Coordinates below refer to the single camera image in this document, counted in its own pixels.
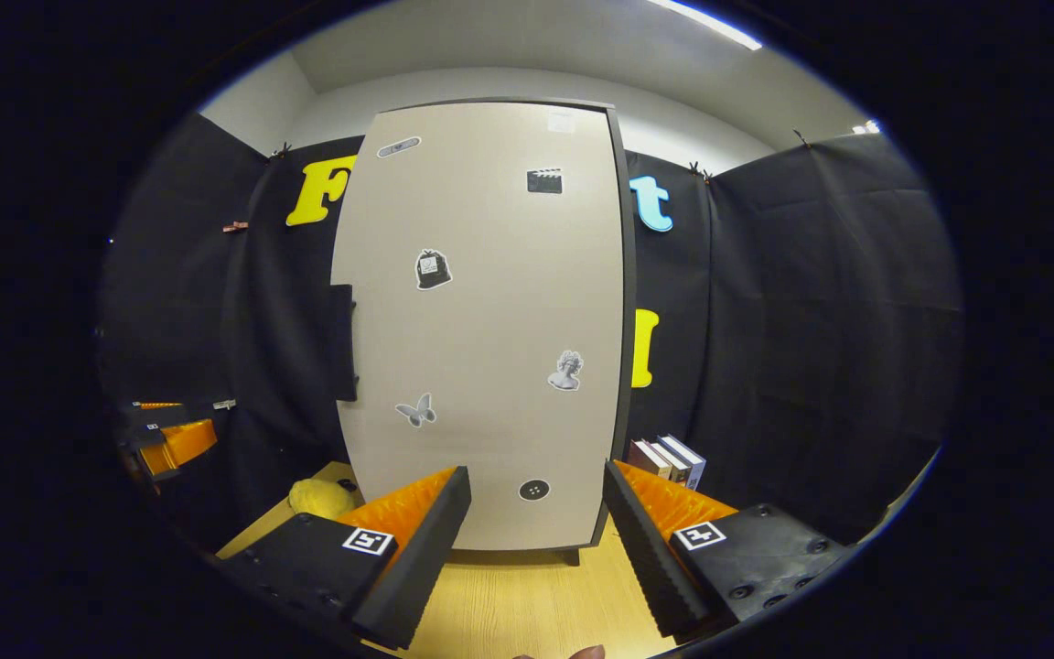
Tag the small ceiling lamp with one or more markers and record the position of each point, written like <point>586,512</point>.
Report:
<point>865,127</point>

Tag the black backdrop cloth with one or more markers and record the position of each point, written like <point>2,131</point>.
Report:
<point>811,348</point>

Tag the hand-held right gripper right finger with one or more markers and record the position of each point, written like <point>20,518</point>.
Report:
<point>646,558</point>

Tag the beige cabinet door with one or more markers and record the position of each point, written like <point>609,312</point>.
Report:
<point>490,320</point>

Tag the dark grey cabinet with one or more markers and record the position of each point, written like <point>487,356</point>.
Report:
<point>629,302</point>

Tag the yellow plush object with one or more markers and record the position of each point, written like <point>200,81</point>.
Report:
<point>318,499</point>

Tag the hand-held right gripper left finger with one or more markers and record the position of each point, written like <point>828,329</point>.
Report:
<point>426,549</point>

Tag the grey blue book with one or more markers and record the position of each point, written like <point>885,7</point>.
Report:
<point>687,456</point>

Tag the long ceiling lamp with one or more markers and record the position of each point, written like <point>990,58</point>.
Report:
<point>705,23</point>

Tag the brown cover book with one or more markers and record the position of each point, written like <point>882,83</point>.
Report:
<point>644,458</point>

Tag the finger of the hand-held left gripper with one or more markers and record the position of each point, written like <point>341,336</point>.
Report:
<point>181,444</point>
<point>161,414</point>

